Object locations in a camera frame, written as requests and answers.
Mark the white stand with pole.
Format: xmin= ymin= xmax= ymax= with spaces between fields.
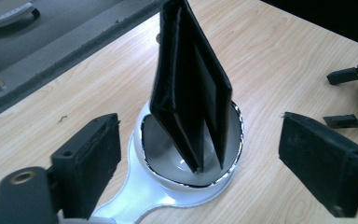
xmin=91 ymin=102 xmax=245 ymax=224

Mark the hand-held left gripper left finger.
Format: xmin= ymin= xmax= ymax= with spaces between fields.
xmin=50 ymin=112 xmax=122 ymax=220

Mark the black leather wallet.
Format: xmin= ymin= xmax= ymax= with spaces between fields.
xmin=149 ymin=0 xmax=233 ymax=175

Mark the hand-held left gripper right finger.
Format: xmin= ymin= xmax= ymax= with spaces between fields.
xmin=278 ymin=111 xmax=358 ymax=218

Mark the white bowl with silver rim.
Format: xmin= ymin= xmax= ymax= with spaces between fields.
xmin=132 ymin=99 xmax=245 ymax=192

